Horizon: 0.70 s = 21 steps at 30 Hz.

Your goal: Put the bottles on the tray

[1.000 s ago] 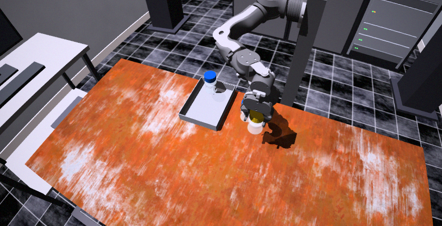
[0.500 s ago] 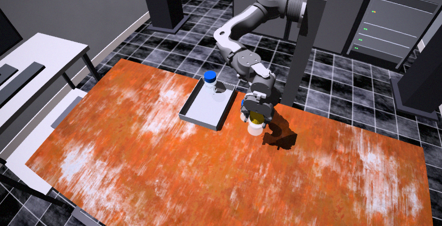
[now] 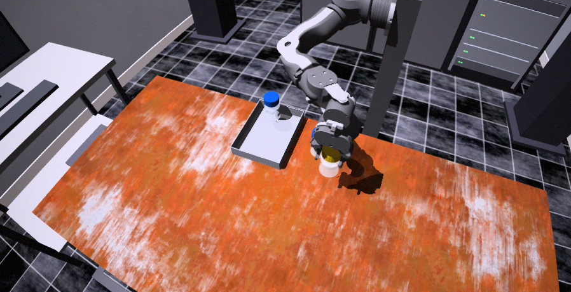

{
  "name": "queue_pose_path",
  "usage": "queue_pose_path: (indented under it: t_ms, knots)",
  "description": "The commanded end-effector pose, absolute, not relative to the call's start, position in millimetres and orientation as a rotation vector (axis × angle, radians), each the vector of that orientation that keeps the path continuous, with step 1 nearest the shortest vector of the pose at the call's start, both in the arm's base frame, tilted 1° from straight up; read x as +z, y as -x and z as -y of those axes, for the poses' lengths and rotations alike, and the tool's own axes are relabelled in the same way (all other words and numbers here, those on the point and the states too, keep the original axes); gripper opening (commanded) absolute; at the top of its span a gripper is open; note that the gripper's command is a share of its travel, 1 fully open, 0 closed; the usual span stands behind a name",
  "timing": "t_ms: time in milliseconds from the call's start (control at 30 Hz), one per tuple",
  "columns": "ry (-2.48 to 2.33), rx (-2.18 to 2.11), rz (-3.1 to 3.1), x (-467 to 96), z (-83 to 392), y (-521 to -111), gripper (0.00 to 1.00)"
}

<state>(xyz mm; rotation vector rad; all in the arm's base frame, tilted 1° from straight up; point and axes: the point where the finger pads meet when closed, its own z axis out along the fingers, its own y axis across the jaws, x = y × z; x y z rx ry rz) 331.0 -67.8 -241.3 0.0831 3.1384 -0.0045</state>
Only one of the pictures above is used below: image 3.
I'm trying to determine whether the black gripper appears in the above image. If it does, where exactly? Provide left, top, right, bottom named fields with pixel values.
left=310, top=113, right=362, bottom=169

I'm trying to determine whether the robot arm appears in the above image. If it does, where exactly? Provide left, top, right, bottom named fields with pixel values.
left=277, top=0, right=397, bottom=132

